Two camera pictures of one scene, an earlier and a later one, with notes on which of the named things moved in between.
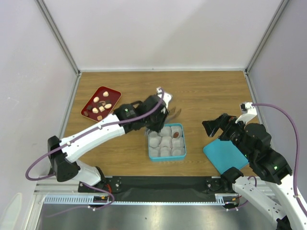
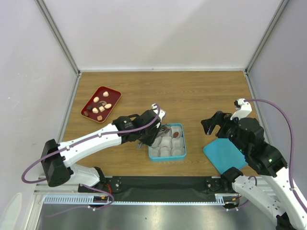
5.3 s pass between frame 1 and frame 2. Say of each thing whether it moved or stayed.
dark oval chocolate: stayed
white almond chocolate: stayed
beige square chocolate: stayed
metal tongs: moved
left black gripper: moved
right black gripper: stayed
